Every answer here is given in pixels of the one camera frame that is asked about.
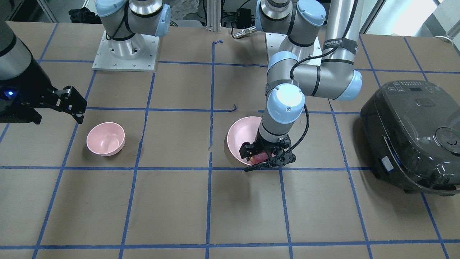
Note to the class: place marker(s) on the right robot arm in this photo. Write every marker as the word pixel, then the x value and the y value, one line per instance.
pixel 129 36

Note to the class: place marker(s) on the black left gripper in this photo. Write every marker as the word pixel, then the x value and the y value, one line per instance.
pixel 248 150

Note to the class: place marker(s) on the red apple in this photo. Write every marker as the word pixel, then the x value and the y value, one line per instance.
pixel 259 158

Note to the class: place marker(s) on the small pink bowl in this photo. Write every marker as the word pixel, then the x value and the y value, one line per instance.
pixel 106 139

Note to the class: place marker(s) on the large pink plate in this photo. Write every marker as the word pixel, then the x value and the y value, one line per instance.
pixel 243 130

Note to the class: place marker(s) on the aluminium frame post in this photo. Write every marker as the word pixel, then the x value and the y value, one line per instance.
pixel 213 15

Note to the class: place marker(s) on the black rice cooker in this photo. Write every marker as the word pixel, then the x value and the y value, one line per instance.
pixel 412 127

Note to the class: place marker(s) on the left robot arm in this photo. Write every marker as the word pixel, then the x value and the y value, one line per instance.
pixel 316 59

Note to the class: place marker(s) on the metal connector plug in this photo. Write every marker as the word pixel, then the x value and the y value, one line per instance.
pixel 244 32

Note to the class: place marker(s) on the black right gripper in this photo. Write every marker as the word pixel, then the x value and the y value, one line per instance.
pixel 37 80

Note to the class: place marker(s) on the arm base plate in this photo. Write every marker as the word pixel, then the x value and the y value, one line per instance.
pixel 280 42
pixel 138 54

